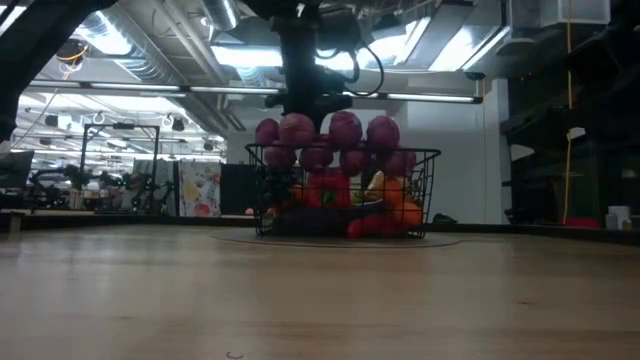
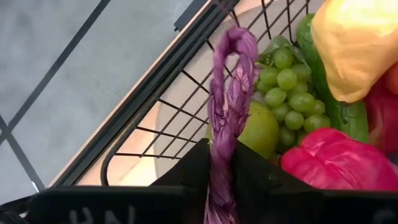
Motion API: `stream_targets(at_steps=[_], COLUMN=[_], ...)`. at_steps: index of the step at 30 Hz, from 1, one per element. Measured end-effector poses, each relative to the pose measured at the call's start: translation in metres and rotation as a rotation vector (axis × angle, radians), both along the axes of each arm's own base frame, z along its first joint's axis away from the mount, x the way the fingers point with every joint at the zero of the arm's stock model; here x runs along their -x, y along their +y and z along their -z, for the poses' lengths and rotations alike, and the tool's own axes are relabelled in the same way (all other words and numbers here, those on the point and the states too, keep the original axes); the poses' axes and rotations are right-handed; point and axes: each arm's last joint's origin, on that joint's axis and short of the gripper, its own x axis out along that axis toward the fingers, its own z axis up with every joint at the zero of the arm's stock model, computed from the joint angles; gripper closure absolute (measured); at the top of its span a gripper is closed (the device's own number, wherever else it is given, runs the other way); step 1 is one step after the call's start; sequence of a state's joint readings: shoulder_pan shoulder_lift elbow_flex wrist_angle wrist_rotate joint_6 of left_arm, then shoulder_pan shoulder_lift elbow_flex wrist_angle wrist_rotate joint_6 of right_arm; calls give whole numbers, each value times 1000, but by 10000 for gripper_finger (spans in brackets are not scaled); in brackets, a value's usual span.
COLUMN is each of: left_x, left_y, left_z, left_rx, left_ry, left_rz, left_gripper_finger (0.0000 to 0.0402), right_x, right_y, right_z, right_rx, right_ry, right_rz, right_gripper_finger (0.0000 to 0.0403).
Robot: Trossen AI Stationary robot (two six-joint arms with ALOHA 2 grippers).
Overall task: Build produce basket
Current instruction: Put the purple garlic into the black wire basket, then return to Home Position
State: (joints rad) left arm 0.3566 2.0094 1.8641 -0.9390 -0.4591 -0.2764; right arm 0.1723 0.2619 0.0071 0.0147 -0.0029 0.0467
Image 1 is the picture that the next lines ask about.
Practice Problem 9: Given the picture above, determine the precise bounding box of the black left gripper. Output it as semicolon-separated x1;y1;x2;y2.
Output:
264;49;354;136

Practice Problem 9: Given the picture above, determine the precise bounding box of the braided red onion string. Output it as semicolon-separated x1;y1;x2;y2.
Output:
253;110;419;179

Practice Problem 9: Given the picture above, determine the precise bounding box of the red bell pepper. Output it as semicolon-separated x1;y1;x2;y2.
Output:
306;169;352;209

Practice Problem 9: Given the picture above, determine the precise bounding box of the orange mandarin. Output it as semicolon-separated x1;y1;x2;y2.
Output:
382;177;407;206
392;200;425;229

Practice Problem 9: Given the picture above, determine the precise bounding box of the long red pepper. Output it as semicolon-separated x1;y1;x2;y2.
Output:
347;214;397;239

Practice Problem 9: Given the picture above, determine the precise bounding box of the dark partition panel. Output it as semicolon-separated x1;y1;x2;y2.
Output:
220;163;259;217

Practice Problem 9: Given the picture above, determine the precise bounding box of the long ceiling light strip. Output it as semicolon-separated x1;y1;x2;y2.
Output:
27;79;284;97
384;91;484;105

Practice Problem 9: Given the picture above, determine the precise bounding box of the round grey placemat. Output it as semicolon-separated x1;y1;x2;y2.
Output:
208;228;462;250

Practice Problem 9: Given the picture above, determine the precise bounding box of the colourful poster board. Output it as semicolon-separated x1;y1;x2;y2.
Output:
178;159;223;218

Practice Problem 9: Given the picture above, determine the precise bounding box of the dark shelving rack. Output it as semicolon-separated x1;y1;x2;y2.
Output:
499;89;640;226

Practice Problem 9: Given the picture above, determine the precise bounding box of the round dark ceiling fixture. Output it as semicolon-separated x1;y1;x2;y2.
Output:
53;37;90;67

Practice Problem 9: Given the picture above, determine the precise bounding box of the small red object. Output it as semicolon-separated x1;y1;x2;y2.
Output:
564;215;601;229

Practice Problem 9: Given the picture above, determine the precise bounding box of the dark computer monitor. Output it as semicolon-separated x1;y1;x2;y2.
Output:
0;149;35;190

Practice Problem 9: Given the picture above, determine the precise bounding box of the white container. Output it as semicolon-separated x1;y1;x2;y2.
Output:
603;204;632;231

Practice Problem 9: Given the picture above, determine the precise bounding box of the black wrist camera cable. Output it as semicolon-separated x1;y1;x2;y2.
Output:
355;38;386;98

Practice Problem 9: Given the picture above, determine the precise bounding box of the black wire basket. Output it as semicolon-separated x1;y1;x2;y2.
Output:
244;143;442;240

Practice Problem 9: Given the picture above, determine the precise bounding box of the small silver ceiling duct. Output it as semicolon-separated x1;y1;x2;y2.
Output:
201;0;241;32

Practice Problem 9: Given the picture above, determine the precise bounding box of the large ribbed ceiling duct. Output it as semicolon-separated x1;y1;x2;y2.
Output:
74;4;182;87

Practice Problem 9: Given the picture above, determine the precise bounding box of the black metal frame stand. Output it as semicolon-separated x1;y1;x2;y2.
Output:
79;122;161;215

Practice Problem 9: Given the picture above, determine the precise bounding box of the black table frame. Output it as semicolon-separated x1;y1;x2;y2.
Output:
0;210;640;247

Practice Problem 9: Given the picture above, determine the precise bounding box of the white box ceiling duct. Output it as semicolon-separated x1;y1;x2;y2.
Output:
539;0;612;27

